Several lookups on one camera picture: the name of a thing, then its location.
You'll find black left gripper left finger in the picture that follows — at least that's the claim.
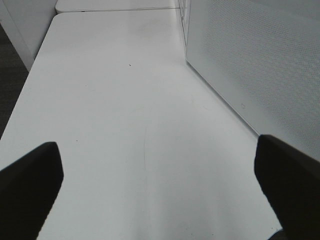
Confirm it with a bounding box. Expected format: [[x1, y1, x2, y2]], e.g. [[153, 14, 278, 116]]
[[0, 142, 64, 240]]

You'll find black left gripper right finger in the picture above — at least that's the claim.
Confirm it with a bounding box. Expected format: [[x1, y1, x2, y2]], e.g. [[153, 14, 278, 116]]
[[254, 134, 320, 240]]

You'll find white microwave door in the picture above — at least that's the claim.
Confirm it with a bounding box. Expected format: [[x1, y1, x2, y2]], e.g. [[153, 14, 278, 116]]
[[186, 0, 320, 160]]

